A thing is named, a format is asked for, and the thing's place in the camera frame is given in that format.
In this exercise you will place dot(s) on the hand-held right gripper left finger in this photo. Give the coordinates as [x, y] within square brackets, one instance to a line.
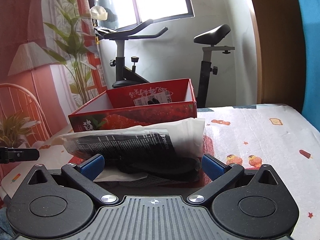
[93, 166]

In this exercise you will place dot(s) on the window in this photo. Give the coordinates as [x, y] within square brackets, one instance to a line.
[162, 0]

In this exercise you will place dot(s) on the blue curtain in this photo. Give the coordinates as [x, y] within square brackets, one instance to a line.
[311, 55]

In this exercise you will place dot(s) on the plastic package of black insoles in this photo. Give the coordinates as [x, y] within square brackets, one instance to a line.
[125, 140]

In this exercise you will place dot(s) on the white plastic bag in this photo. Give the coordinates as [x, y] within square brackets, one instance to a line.
[98, 12]

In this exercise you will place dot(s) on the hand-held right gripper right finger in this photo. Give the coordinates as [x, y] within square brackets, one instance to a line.
[211, 166]

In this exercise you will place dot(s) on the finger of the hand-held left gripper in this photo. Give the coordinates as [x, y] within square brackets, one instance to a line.
[25, 154]

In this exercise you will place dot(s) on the wooden panel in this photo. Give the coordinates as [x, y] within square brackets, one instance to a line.
[277, 55]

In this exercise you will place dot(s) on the printed wall cloth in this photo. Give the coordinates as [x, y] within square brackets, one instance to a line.
[25, 17]

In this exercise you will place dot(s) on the black exercise bike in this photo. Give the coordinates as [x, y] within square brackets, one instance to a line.
[120, 65]

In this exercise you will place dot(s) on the red strawberry print box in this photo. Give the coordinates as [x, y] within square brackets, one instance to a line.
[155, 115]

